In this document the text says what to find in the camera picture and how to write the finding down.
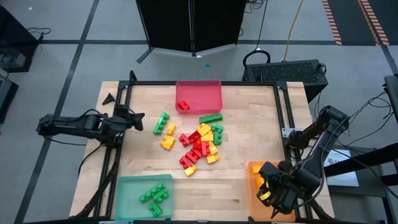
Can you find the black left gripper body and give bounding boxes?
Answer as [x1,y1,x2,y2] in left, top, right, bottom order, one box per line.
[115,107,137,133]

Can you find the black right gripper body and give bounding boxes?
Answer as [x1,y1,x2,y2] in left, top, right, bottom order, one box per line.
[259,161,301,214]

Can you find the orange translucent plastic bin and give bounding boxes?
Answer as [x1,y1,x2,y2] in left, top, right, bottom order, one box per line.
[247,161,296,222]

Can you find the grey metal mounting plate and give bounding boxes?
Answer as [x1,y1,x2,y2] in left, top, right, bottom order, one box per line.
[281,127,296,139]

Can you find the white printed paper sheet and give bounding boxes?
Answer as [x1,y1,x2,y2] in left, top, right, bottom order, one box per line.
[323,149,360,188]

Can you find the red translucent plastic bin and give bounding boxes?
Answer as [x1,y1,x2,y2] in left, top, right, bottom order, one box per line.
[175,80,223,115]

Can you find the teal translucent plastic bin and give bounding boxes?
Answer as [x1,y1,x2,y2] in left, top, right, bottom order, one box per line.
[114,174,174,222]

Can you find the black metal side stand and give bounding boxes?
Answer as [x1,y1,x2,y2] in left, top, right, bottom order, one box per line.
[323,141,398,224]

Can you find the black computer case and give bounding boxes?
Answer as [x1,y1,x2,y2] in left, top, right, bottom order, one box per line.
[241,58,329,103]

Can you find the black equipment case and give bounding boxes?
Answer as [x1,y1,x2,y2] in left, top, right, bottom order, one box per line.
[0,77,19,125]

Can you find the black desk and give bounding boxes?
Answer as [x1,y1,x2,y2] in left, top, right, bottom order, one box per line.
[0,5,40,74]

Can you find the black equipment panel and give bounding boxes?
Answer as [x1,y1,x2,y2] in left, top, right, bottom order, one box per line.
[384,73,398,125]

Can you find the black orange-striped floor mat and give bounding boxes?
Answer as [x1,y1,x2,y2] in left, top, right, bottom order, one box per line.
[322,0,398,47]

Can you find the black triangular bracket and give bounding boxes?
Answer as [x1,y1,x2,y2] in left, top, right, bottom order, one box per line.
[101,92,116,106]

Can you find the black metal table frame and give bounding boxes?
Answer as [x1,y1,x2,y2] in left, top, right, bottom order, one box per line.
[68,70,336,224]

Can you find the black loose floor cables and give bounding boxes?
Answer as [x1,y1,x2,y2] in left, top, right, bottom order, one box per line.
[340,90,397,147]

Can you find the black cable loop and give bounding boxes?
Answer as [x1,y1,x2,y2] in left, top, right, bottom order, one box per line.
[242,49,271,68]

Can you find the black hanging cable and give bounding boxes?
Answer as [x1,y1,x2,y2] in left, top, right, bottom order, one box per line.
[254,0,269,52]

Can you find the yellow hanging cable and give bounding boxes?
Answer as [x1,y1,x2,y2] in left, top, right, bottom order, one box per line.
[283,0,305,62]

